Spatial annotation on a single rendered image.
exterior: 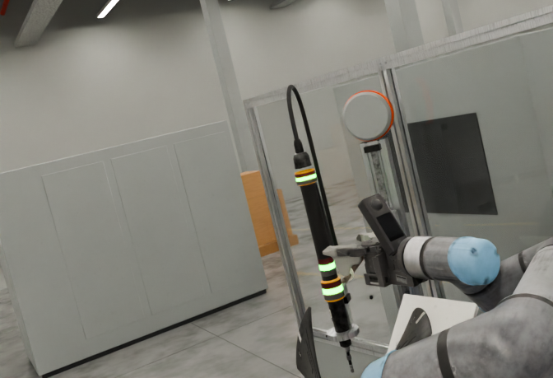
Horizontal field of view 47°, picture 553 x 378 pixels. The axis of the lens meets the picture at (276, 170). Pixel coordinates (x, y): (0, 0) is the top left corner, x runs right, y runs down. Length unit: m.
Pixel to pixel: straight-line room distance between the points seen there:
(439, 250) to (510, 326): 0.36
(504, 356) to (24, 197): 6.13
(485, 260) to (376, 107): 1.01
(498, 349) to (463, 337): 0.04
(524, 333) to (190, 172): 6.40
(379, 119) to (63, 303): 5.20
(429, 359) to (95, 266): 6.14
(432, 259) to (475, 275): 0.08
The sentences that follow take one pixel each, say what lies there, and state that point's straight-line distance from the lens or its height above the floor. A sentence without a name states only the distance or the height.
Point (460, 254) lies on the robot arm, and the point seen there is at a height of 1.66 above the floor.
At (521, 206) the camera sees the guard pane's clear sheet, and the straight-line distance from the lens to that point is 1.91.
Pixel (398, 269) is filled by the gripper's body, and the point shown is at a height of 1.62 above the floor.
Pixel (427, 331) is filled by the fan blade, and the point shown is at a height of 1.42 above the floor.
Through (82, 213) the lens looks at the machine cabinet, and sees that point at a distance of 6.73.
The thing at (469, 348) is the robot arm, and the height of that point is 1.65.
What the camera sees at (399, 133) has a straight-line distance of 2.11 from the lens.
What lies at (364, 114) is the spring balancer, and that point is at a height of 1.89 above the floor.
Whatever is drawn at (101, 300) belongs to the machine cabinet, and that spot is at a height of 0.56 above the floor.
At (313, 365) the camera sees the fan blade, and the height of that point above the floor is 1.31.
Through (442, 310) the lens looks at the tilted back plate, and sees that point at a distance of 1.80.
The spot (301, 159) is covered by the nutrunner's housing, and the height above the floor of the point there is 1.85.
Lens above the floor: 1.94
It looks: 5 degrees down
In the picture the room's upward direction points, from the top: 14 degrees counter-clockwise
